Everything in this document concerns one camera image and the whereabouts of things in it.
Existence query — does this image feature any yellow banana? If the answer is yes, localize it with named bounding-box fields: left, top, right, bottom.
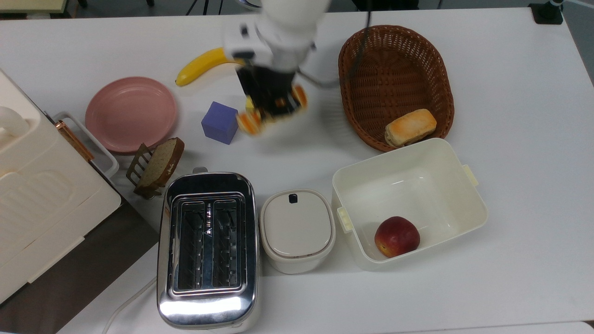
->
left=175, top=47, right=245, bottom=87

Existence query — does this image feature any brown wicker basket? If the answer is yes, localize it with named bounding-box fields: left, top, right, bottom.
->
left=338, top=25, right=455, bottom=153

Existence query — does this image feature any toasted square bread roll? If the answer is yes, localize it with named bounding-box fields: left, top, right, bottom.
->
left=384, top=109, right=438, bottom=148

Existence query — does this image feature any dark brown mat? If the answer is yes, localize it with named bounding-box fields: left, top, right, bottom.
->
left=0, top=188, right=161, bottom=334

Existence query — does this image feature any white lidded pot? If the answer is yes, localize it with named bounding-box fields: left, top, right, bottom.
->
left=259, top=188, right=336, bottom=275

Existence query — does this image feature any white plastic storage box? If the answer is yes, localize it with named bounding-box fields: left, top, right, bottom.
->
left=331, top=137, right=489, bottom=271

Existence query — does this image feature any cream bread box appliance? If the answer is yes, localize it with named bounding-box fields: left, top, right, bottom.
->
left=0, top=70, right=122, bottom=305

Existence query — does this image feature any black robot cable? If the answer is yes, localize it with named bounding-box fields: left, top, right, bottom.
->
left=349, top=8, right=373, bottom=82

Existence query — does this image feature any purple foam cube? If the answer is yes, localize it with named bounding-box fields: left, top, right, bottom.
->
left=201, top=101, right=241, bottom=145

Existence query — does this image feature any wooden toast rack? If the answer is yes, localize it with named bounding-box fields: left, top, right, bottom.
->
left=126, top=143, right=168, bottom=200

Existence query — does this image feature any white tray with copper handle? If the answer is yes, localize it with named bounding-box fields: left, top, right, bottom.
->
left=52, top=111, right=120, bottom=182

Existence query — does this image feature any striped orange bread loaf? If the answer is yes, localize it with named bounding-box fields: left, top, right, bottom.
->
left=235, top=85, right=309, bottom=136

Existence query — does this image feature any chrome two-slot toaster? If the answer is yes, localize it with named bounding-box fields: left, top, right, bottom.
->
left=156, top=167, right=260, bottom=331

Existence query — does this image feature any pink plate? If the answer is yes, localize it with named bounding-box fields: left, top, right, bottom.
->
left=85, top=77, right=178, bottom=155

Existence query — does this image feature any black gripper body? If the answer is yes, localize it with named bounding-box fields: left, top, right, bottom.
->
left=237, top=64, right=300, bottom=100

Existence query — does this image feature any black table clamp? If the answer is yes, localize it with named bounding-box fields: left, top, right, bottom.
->
left=528, top=0, right=565, bottom=25

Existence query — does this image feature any red apple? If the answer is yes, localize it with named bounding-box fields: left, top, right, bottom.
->
left=374, top=216, right=421, bottom=259

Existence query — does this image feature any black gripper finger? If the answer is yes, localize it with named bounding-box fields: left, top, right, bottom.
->
left=251, top=95, right=278, bottom=122
left=278, top=86, right=298, bottom=115

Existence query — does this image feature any white toaster power cord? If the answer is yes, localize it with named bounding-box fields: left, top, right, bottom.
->
left=101, top=276, right=157, bottom=334

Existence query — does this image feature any brown toast slice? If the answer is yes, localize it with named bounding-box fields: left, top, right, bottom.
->
left=137, top=137, right=185, bottom=188

